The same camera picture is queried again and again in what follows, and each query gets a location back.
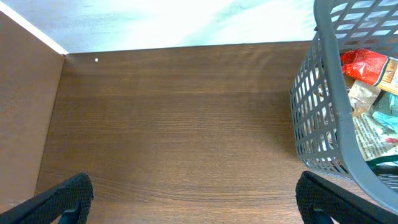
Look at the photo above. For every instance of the green coffee bean bag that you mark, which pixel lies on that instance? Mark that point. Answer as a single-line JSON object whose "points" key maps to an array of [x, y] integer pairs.
{"points": [[377, 143]]}

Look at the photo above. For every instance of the brown wooden side panel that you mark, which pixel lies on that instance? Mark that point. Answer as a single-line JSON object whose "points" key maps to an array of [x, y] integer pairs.
{"points": [[31, 66]]}

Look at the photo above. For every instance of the beige brown snack pouch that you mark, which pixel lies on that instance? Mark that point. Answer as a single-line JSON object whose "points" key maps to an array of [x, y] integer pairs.
{"points": [[362, 96]]}

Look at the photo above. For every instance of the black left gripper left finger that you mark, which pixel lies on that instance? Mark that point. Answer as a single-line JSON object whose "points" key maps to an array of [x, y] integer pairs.
{"points": [[67, 202]]}

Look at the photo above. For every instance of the grey plastic lattice basket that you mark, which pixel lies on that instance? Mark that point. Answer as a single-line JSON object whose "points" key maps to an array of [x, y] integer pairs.
{"points": [[325, 140]]}

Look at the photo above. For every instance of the teal tissue pack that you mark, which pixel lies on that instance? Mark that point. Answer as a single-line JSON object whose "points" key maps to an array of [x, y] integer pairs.
{"points": [[385, 110]]}

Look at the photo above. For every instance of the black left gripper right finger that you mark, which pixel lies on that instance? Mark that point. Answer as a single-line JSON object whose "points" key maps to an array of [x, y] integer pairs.
{"points": [[321, 201]]}

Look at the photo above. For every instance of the orange biscuit packet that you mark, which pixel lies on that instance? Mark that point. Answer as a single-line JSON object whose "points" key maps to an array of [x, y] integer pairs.
{"points": [[371, 68]]}

